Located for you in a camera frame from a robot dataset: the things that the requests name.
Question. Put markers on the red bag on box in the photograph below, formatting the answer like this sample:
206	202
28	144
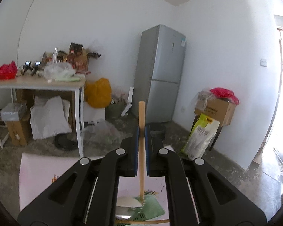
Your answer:
223	93

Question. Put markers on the red plastic bag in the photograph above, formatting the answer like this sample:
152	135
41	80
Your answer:
8	71

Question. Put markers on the pink patterned tablecloth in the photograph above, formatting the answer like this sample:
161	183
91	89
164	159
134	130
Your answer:
62	203

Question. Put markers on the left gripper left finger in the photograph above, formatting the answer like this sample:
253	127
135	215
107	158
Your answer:
101	181

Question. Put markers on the wooden chopstick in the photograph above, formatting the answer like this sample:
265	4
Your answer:
126	222
141	147

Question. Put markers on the large metal spoon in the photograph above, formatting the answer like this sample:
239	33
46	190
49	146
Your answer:
124	213

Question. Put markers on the white rice bag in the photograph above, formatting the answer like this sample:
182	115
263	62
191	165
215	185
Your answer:
200	137

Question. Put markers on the silver refrigerator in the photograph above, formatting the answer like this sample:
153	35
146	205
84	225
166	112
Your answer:
158	72

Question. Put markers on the clear plastic bag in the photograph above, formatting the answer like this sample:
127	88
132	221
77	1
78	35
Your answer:
58	70

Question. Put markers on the yellow plastic bag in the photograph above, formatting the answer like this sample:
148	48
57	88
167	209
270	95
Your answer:
98	94

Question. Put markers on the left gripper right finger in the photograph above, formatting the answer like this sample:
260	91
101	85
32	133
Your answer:
162	162

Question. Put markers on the cardboard box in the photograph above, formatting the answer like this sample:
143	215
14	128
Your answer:
215	108

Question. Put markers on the mint green utensil holder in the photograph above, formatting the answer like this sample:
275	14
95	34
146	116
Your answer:
149	210

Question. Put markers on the white plastic bag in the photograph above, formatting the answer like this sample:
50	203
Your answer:
49	117

